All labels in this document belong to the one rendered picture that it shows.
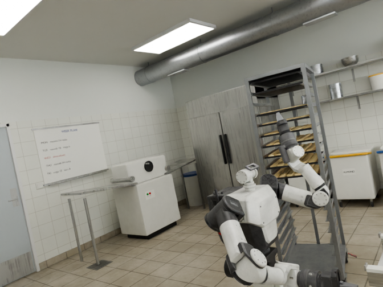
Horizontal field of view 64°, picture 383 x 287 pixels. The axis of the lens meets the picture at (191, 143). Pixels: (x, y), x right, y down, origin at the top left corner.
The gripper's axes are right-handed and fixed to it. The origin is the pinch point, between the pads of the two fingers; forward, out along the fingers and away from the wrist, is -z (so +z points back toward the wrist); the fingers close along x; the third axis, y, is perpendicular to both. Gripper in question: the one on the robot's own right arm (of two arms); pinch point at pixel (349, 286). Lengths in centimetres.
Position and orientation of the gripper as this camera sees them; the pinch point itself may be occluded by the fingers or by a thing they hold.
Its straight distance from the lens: 143.0
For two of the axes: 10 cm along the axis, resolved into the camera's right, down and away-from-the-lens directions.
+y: -6.3, 1.5, -7.6
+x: 2.0, 9.8, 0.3
